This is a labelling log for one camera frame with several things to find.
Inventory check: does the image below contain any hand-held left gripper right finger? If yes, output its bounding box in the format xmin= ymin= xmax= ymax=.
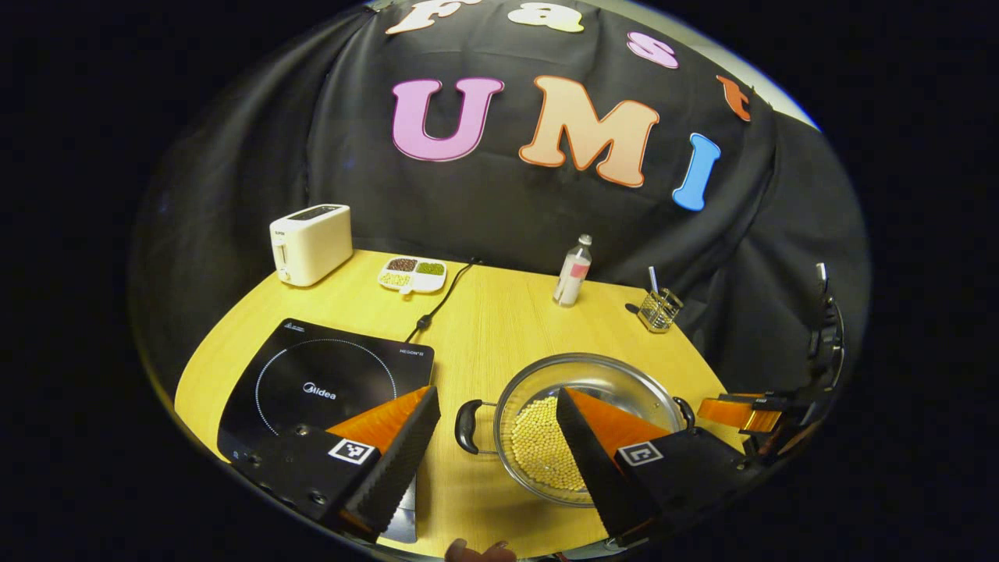
xmin=556 ymin=387 xmax=770 ymax=547

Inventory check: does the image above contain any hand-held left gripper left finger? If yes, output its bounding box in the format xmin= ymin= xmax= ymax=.
xmin=230 ymin=385 xmax=442 ymax=545

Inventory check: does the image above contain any stainless steel pot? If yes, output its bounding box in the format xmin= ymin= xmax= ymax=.
xmin=455 ymin=353 xmax=697 ymax=508

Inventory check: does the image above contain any black induction cooktop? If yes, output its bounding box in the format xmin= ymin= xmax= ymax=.
xmin=217 ymin=318 xmax=436 ymax=545

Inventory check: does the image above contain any pile of yellow soybeans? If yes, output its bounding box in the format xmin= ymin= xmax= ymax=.
xmin=510 ymin=396 xmax=590 ymax=493

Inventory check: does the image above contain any clear glass cup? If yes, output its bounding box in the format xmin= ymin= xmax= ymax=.
xmin=636 ymin=287 xmax=684 ymax=334

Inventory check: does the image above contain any clear bottle with pink label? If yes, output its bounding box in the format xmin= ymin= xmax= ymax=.
xmin=553 ymin=234 xmax=594 ymax=308

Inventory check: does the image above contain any white divided bean dish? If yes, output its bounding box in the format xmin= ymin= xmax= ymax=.
xmin=378 ymin=256 xmax=448 ymax=296

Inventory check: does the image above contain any white toaster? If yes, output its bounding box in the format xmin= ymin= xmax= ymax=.
xmin=269 ymin=204 xmax=354 ymax=288

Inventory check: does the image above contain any black backdrop cloth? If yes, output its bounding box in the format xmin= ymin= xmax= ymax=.
xmin=129 ymin=0 xmax=871 ymax=407

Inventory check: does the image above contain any black power cable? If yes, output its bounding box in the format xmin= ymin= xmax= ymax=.
xmin=404 ymin=258 xmax=483 ymax=344

